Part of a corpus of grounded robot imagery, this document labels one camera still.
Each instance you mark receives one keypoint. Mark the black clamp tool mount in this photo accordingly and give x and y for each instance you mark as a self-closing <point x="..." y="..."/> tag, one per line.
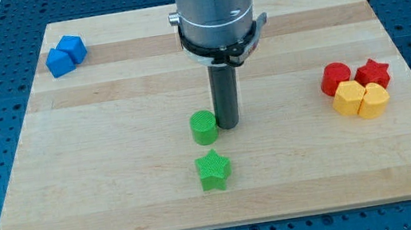
<point x="233" y="55"/>

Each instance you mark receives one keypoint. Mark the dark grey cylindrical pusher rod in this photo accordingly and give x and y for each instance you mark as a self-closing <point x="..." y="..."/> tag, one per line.
<point x="224" y="95"/>

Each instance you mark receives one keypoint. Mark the green cylinder block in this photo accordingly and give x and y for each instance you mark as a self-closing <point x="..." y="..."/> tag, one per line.
<point x="204" y="127"/>

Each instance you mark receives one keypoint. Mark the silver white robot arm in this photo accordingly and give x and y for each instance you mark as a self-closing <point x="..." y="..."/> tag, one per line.
<point x="221" y="35"/>

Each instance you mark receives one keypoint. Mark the green star block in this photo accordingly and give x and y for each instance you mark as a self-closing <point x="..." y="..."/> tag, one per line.
<point x="213" y="171"/>

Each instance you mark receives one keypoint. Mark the red star block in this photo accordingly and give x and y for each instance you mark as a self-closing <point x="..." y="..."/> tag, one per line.
<point x="373" y="72"/>

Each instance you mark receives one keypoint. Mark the red cylinder block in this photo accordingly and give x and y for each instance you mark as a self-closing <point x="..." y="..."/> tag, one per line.
<point x="333" y="75"/>

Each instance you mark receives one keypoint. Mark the light wooden board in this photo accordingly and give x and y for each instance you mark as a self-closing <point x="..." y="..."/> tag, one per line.
<point x="108" y="146"/>

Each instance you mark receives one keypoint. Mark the yellow hexagon block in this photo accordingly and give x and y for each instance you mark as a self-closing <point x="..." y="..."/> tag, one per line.
<point x="348" y="98"/>

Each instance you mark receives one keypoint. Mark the yellow heart block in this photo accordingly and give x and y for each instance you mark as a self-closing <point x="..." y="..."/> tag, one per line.
<point x="374" y="101"/>

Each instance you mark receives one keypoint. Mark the blue cube block rear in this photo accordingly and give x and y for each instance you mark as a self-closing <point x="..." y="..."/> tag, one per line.
<point x="74" y="47"/>

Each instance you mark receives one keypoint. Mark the blue cube block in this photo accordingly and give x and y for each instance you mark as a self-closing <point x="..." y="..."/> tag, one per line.
<point x="59" y="63"/>
<point x="74" y="47"/>

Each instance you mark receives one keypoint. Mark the blue cube block front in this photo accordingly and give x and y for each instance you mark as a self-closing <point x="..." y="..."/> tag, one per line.
<point x="59" y="63"/>

